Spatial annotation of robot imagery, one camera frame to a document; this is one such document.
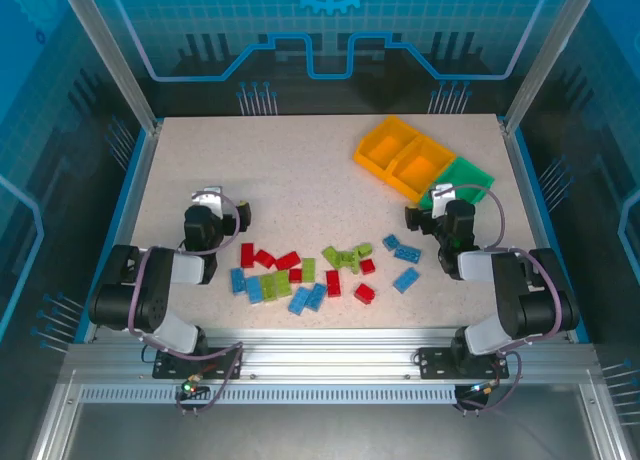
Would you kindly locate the small blue lego brick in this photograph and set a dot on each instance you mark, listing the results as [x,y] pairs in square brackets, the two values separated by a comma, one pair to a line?
[391,242]

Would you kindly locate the orange plastic bin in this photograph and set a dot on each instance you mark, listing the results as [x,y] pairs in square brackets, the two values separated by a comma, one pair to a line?
[417,169]

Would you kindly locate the green plastic bin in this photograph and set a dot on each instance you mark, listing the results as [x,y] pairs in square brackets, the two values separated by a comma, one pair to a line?
[472,180]

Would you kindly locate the green lego brick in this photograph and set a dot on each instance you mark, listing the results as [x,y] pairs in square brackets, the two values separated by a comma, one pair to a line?
[269,286]
[282,283]
[308,270]
[365,250]
[331,257]
[350,261]

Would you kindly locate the small red lego brick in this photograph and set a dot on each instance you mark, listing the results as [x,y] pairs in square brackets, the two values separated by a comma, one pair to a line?
[295,275]
[367,266]

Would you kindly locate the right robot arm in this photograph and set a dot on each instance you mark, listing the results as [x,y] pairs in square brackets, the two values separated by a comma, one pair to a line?
[520,300]

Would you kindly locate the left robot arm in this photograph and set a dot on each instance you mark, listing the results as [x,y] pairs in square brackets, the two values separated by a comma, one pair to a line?
[150,290]

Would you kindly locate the small LED circuit board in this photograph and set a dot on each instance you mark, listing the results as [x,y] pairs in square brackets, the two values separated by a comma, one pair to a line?
[482,389]
[192,386]

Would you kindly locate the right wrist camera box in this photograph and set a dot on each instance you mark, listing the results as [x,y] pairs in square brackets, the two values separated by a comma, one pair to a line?
[444,202]

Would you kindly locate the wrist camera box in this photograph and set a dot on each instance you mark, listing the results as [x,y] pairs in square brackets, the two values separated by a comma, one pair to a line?
[444,202]
[210,200]

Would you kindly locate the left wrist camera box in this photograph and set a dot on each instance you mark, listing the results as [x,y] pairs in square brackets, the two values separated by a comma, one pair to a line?
[210,200]

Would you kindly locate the aluminium side rail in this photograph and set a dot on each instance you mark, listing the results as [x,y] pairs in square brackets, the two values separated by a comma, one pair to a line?
[135,205]
[532,190]

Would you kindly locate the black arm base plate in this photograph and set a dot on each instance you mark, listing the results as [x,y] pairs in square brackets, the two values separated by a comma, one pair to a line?
[220,362]
[435,362]

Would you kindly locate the aluminium mounting rail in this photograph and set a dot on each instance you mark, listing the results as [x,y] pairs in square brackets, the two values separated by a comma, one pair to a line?
[325,352]

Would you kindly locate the aluminium frame post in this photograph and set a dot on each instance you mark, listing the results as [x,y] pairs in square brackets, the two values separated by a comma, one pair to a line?
[107,50]
[550,50]

